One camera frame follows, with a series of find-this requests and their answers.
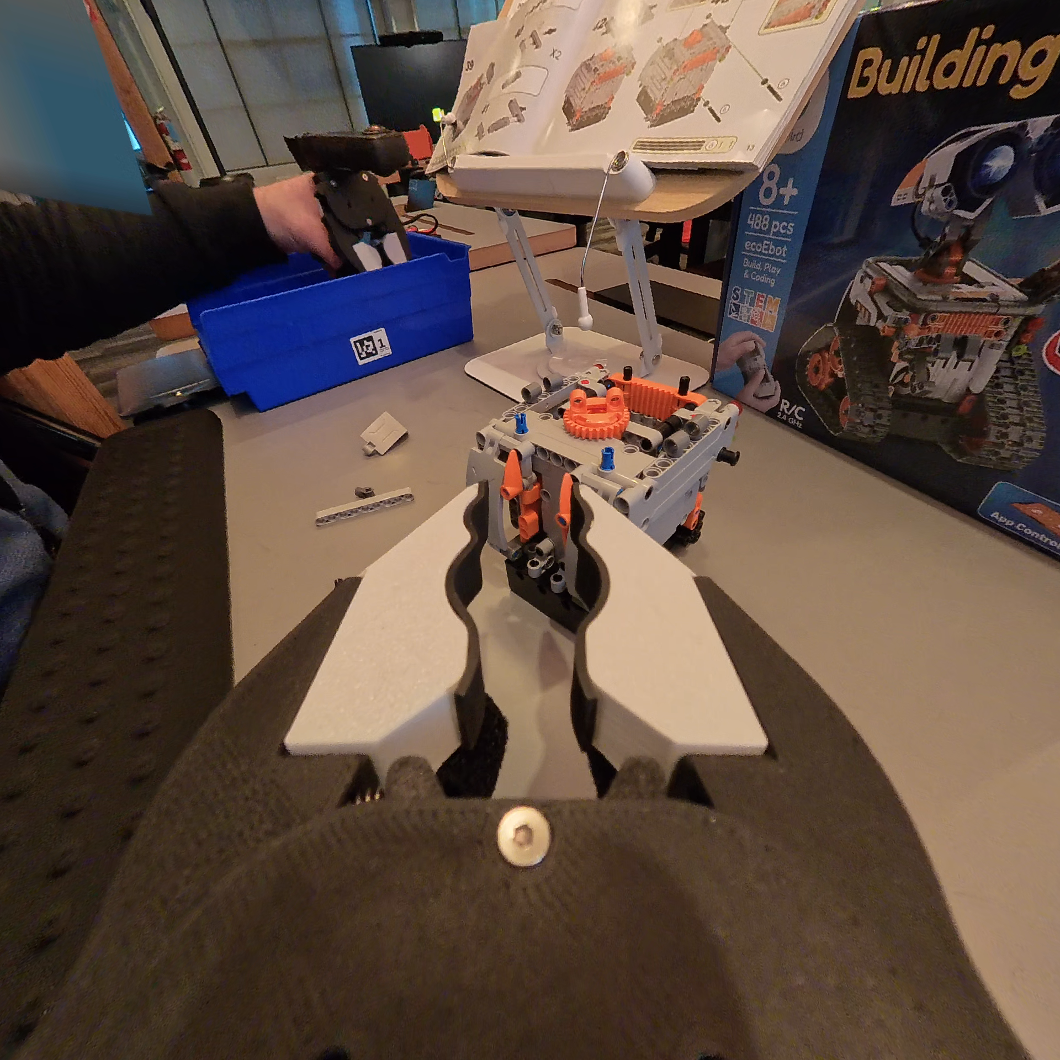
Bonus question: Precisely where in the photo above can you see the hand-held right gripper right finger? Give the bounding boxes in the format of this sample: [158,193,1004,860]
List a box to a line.
[571,484,770,770]

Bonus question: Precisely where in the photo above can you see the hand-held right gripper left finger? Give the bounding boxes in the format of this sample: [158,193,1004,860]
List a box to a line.
[283,483,508,771]

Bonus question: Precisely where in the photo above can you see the blue tagged plastic bin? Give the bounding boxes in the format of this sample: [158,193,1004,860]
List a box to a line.
[186,232,475,412]

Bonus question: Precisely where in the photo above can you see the person's left forearm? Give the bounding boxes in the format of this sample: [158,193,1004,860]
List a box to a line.
[0,178,287,374]

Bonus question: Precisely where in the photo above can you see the person's left hand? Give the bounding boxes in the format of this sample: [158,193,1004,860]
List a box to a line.
[252,172,342,273]

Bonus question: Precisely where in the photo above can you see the black monitor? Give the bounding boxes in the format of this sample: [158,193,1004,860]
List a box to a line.
[352,33,473,137]

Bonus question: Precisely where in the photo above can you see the light grey toy beam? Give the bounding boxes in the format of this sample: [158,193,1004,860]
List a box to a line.
[315,487,414,528]

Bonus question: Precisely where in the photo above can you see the small grey panel piece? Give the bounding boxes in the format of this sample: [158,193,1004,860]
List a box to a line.
[360,412,411,457]

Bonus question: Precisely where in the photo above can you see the grey orange toy brick vehicle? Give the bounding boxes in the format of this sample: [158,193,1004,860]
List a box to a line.
[466,364,742,634]

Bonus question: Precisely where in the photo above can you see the grey flat plate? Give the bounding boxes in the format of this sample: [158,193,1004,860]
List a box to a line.
[116,346,225,417]

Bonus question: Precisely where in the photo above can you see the white round stand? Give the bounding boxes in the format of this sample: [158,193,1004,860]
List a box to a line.
[492,205,665,384]

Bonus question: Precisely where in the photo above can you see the black perforated panel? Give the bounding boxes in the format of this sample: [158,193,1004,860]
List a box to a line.
[0,410,229,1060]

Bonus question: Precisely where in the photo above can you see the open instruction booklet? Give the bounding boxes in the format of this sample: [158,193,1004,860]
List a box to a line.
[443,0,862,175]

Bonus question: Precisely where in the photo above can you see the person's blue jeans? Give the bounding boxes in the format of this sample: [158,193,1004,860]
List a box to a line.
[0,459,69,688]

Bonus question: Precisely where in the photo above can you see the printed toy box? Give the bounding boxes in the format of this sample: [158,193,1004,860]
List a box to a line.
[711,0,1060,564]

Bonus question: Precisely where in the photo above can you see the thin white cable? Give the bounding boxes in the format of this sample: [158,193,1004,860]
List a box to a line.
[575,149,632,331]

